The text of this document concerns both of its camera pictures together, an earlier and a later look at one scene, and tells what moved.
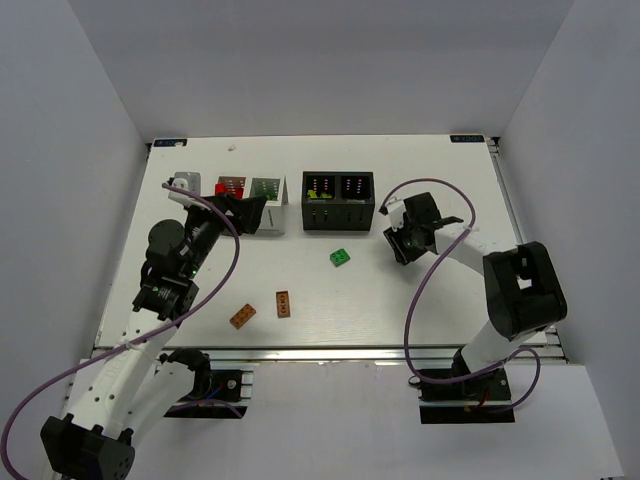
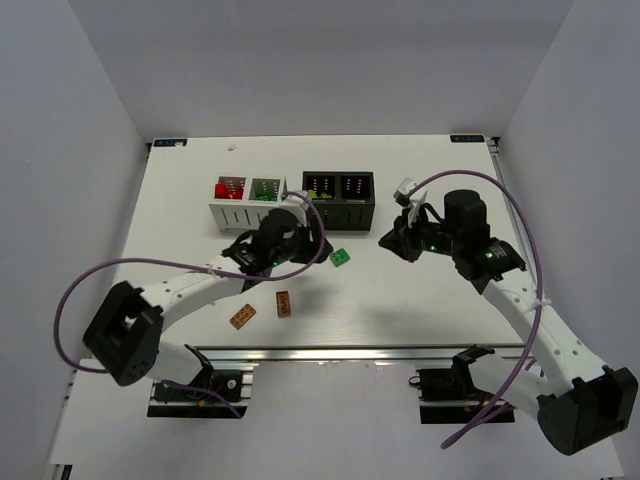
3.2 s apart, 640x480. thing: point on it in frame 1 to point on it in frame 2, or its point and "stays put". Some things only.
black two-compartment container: x=341 y=201 stays put
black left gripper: x=220 y=211 to x=310 y=245
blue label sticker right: x=467 y=139 stays put
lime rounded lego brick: x=312 y=194 stays put
